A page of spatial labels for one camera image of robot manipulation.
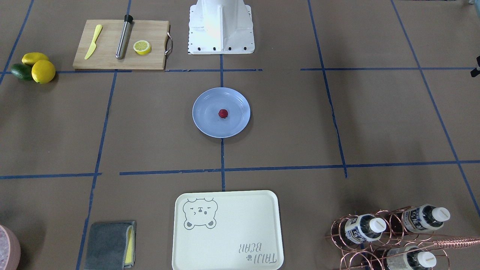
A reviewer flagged steel muddler black cap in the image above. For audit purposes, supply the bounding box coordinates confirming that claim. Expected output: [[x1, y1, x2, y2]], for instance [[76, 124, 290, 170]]
[[115, 14, 133, 60]]

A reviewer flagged wooden cutting board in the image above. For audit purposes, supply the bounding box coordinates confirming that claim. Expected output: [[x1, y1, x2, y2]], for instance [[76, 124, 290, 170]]
[[73, 20, 170, 71]]

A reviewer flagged yellow lemon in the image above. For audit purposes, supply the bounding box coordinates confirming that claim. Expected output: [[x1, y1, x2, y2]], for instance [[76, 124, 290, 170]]
[[22, 52, 49, 66], [31, 60, 56, 84]]

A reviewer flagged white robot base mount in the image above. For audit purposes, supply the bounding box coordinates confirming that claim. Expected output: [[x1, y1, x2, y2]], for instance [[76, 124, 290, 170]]
[[187, 0, 255, 55]]

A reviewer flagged dark bottle white cap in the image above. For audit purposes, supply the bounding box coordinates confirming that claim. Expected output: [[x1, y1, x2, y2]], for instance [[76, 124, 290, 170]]
[[340, 214, 387, 246]]

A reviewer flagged red strawberry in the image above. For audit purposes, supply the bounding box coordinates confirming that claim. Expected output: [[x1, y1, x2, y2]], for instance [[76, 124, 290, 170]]
[[218, 109, 229, 119]]

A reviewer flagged black camera tripod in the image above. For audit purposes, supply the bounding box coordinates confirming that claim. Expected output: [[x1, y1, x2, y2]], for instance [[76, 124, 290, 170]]
[[470, 56, 480, 78]]

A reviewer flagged blue round plate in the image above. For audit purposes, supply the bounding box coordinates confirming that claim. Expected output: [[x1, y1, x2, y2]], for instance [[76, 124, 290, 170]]
[[192, 87, 251, 138]]

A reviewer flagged yellow plastic knife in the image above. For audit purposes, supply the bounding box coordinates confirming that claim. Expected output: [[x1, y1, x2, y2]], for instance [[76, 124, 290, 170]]
[[84, 24, 103, 60]]

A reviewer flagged copper wire bottle rack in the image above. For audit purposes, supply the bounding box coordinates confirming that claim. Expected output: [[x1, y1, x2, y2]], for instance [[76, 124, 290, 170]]
[[325, 207, 479, 270]]

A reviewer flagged grey folded cloth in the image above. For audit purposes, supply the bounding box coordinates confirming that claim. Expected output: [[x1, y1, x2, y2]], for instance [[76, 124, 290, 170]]
[[84, 220, 137, 270]]

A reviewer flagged green lime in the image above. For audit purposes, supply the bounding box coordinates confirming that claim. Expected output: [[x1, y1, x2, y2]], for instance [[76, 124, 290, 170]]
[[10, 63, 33, 81]]

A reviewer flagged cream bear tray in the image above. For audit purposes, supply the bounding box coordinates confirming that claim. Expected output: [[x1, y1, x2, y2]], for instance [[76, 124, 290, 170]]
[[172, 190, 284, 270]]

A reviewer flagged lemon half slice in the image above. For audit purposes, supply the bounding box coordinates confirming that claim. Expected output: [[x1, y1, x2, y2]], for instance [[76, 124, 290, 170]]
[[133, 40, 152, 55]]

